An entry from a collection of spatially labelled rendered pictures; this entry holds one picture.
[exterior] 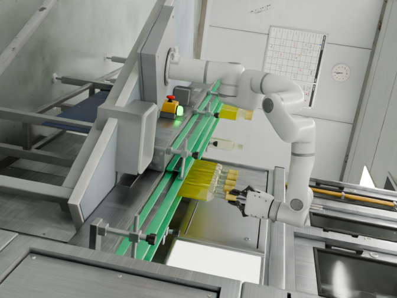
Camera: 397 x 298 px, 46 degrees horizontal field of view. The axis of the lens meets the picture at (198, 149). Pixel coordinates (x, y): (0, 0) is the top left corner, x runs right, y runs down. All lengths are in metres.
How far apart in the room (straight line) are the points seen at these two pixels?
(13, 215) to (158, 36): 0.87
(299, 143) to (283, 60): 6.05
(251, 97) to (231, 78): 0.13
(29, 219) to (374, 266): 1.33
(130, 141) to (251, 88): 0.52
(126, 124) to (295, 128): 0.57
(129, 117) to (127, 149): 0.11
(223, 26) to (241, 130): 1.74
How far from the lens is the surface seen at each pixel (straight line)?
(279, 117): 1.65
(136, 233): 1.22
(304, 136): 1.68
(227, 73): 1.90
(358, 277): 1.89
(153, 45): 1.74
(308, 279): 1.78
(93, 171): 1.47
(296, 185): 1.69
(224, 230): 1.87
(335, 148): 8.11
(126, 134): 1.62
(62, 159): 2.13
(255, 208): 1.82
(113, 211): 1.53
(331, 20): 7.69
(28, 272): 1.00
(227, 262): 1.69
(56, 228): 1.85
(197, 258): 1.68
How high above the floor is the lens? 1.22
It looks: 7 degrees down
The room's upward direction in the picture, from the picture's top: 100 degrees clockwise
